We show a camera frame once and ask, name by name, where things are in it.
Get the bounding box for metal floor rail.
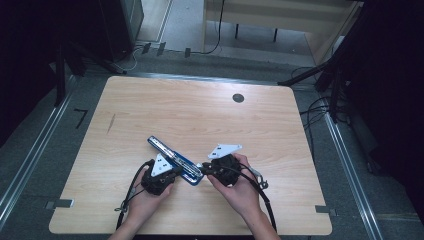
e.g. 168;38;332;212
126;71;288;86
0;74;76;231
321;111;385;240

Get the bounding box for black curtain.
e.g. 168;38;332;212
333;0;424;226
0;0;101;148

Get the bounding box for person's right hand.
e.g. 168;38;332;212
206;153;263;218

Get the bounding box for black hanging cable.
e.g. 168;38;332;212
189;0;226;56

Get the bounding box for grey metal cable clip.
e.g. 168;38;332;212
248;166;270;191

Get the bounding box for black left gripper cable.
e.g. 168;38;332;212
114;159;156;232

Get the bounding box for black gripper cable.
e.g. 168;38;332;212
114;159;156;232
229;164;278;233

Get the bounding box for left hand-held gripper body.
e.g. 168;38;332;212
140;153;174;196

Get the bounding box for white floor cable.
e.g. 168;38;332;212
124;46;145;73

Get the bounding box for black cabinet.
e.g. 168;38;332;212
96;0;145;63

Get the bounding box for blue stapler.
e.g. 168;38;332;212
147;135;205;186

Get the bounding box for black stand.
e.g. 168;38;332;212
277;49;343;125
54;40;128;108

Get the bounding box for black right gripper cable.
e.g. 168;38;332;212
229;164;278;233

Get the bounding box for black floor cables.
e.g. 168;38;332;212
290;65;351;163

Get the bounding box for person's left hand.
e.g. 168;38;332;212
128;168;174;223

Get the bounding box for light wooden bench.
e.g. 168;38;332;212
201;0;364;66

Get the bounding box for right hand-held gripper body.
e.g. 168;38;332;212
207;143;243;187

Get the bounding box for grey tape piece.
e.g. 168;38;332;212
44;198;75;211
314;204;338;217

